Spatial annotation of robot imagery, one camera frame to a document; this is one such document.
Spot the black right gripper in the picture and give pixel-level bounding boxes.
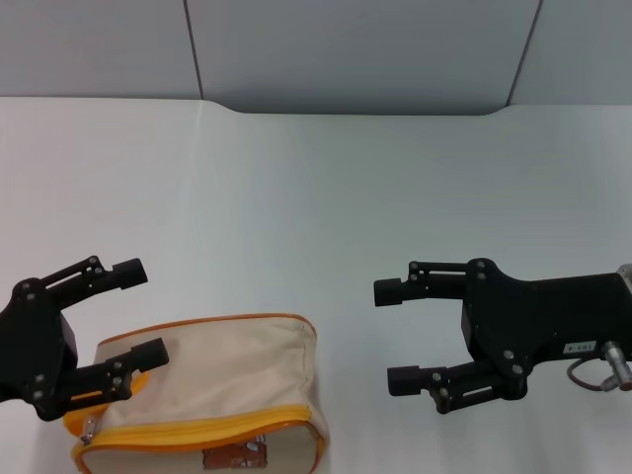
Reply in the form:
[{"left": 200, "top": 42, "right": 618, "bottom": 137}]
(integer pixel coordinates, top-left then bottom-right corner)
[{"left": 372, "top": 257, "right": 632, "bottom": 416}]

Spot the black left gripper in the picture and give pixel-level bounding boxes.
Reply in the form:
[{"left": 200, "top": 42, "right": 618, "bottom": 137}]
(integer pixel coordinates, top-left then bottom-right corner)
[{"left": 0, "top": 256, "right": 171, "bottom": 423}]

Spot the beige food bag orange trim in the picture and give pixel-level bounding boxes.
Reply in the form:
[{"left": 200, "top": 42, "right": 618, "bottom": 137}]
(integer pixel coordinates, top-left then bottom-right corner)
[{"left": 62, "top": 313, "right": 332, "bottom": 474}]

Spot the thin right wrist cable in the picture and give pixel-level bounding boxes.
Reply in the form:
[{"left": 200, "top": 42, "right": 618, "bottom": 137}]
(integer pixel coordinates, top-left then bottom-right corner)
[{"left": 567, "top": 355, "right": 614, "bottom": 392}]

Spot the silver right cable connector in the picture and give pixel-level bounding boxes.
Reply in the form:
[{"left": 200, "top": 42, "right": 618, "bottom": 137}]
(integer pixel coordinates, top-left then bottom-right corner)
[{"left": 599, "top": 339, "right": 632, "bottom": 392}]

